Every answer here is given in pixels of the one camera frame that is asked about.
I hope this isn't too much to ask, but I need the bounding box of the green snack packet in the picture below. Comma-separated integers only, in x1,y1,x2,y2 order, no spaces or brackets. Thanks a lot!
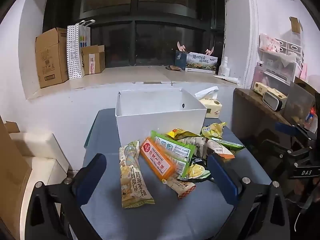
151,130,197,179

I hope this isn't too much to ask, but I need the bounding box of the beige long snack packet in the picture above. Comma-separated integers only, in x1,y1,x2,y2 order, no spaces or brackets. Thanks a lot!
119,140,155,209

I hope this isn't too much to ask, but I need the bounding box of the yellow boxed tissue pack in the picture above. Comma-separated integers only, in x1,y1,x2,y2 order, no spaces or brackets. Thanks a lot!
253,82,288,103

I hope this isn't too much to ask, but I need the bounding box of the wooden side table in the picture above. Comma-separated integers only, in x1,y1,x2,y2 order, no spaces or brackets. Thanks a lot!
232,87,300,140

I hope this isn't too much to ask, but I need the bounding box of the green-edged snack packet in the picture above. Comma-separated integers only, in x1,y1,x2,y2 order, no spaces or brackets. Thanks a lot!
211,137,246,152

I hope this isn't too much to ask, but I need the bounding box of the small orange-white snack packet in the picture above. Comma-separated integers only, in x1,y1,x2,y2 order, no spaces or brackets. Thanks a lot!
164,177,196,200

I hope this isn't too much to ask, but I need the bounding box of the small cardboard box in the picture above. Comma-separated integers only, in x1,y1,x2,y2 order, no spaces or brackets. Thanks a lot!
80,44,105,75

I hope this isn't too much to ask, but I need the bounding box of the orange snack packet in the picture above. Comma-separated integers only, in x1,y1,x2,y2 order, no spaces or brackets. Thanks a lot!
139,136,178,183

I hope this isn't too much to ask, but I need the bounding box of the clear drawer organizer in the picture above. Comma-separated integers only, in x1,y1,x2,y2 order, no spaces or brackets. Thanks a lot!
257,39,304,85

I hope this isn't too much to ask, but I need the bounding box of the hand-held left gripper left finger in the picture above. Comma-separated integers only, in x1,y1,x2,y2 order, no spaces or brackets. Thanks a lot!
25,153,108,240

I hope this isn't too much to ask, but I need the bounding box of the cardboard flap on wall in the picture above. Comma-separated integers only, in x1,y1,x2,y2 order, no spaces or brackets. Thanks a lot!
289,16,303,33

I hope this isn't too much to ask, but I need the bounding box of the dark blue box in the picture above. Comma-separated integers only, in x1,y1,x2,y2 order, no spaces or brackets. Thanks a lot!
174,50,188,68

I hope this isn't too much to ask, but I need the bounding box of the white paper sheet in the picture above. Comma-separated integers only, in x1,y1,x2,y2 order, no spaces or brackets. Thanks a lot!
212,74,239,84

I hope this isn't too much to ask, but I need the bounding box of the white plastic bottle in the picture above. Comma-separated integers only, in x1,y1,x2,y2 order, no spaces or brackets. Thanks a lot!
218,56,230,77

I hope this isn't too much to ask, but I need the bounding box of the pink floral cloth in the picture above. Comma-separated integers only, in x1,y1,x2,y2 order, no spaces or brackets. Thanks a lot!
259,33,280,53

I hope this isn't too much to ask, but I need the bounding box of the large cardboard box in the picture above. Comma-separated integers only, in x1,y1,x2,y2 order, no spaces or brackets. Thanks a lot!
35,27,69,88

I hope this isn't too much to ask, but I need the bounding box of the white foam block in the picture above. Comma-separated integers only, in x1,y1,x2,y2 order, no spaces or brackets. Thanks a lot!
9,132,69,179

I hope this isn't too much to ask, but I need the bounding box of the clear plastic bin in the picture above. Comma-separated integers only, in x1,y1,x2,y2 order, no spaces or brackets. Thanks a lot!
284,81,317,125

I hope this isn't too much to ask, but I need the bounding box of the yellow snack packet red logo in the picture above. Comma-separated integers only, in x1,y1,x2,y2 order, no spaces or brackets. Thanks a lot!
165,127,200,140

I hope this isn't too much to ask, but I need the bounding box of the landscape printed box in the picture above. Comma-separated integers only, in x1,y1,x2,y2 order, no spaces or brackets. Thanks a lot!
185,52,218,73

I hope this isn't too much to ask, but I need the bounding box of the white storage box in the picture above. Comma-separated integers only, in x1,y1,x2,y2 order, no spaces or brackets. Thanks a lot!
115,88,207,147

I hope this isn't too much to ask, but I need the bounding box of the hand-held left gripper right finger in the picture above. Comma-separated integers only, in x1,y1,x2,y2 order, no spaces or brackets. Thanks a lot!
207,153,291,240

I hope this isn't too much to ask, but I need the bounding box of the polka dot paper bag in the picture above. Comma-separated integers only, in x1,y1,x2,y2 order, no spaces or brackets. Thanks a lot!
66,19,96,80

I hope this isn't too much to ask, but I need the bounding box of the white rounded clock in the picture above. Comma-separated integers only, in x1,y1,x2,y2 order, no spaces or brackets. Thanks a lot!
262,91,283,112

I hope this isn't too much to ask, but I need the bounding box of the dark window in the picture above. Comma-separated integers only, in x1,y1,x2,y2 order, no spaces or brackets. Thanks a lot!
44,0,225,68

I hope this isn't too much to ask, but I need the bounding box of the yellow-green crinkled snack packet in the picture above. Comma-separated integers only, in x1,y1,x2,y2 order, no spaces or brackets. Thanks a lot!
201,122,227,139

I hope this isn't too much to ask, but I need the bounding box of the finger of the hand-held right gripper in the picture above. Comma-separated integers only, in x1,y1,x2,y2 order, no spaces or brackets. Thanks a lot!
260,140,313,164
275,122,318,140

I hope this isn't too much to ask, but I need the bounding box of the white patterned snack packet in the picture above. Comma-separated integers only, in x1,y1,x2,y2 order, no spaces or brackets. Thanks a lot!
175,136,235,160

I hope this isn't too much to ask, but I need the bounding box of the flat cardboard carton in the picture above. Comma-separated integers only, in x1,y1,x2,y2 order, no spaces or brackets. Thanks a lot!
0,115,33,233

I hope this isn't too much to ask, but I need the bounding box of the dark green chips packet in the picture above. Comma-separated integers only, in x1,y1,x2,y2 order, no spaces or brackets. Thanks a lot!
179,156,215,183

